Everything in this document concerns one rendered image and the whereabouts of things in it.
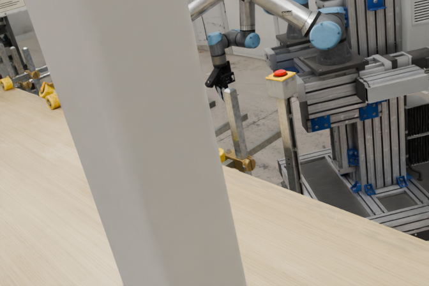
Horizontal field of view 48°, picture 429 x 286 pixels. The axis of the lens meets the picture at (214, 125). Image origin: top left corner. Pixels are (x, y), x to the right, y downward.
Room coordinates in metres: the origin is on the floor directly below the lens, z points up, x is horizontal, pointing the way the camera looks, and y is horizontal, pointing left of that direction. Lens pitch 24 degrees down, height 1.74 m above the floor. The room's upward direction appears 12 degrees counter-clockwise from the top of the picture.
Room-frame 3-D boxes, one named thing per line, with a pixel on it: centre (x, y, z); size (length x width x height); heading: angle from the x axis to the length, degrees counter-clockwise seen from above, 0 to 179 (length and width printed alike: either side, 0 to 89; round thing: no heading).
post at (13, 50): (3.43, 1.29, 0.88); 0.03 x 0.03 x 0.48; 37
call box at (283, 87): (1.44, -0.24, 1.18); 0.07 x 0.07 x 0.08; 37
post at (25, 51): (3.24, 1.14, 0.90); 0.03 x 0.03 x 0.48; 37
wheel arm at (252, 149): (1.74, -0.13, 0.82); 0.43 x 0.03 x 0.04; 127
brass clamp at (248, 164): (1.67, -0.07, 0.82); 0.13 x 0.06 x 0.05; 37
